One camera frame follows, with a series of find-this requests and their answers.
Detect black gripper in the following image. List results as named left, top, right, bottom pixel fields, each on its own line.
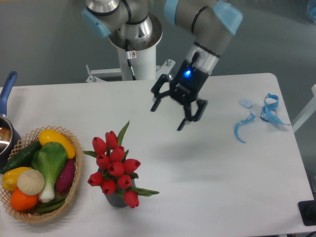
left=150, top=59, right=210, bottom=132

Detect red tulip bouquet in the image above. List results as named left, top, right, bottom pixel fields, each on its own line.
left=83, top=122, right=159, bottom=197

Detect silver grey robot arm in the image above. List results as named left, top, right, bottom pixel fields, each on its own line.
left=81, top=0, right=243, bottom=129

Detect dark grey ribbed vase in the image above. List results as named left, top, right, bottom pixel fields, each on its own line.
left=101, top=180, right=139, bottom=208

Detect light blue plastic cap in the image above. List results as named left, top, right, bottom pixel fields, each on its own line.
left=239, top=99, right=253, bottom=109

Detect blue curved plastic strip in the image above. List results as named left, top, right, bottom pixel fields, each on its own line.
left=234, top=112, right=256, bottom=144

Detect blue crumpled plastic strip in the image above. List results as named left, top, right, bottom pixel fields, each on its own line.
left=260, top=93, right=290, bottom=125

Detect yellow squash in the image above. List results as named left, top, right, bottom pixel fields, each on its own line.
left=39, top=129, right=76, bottom=159

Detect purple sweet potato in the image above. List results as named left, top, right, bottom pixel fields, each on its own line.
left=55, top=159, right=75, bottom=193

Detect green bok choy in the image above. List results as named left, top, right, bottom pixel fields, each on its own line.
left=31, top=142, right=67, bottom=203

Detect blue object top right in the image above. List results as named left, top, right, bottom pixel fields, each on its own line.
left=307, top=0, right=316, bottom=24

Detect green pea pods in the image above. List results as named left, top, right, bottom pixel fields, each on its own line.
left=35, top=197, right=66, bottom=214

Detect green cucumber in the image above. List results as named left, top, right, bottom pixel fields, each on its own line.
left=0, top=141, right=42, bottom=174

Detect black device at table edge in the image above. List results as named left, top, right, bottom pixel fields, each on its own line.
left=298, top=200, right=316, bottom=226

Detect yellow bell pepper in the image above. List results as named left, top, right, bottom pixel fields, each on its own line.
left=2, top=167, right=31, bottom=191

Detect orange fruit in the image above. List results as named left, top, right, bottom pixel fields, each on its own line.
left=10, top=189, right=38, bottom=211

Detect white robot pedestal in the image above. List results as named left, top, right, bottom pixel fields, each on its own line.
left=111, top=38, right=161, bottom=81

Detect black cable on pedestal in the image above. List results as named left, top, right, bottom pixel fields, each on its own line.
left=124, top=39, right=137, bottom=80

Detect white metal base frame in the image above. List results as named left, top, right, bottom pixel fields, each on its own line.
left=85, top=59, right=176, bottom=83

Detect white frame leg right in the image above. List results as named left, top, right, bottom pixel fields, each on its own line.
left=292, top=84, right=316, bottom=133

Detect blue handled saucepan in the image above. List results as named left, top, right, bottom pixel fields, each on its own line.
left=0, top=71, right=21, bottom=168

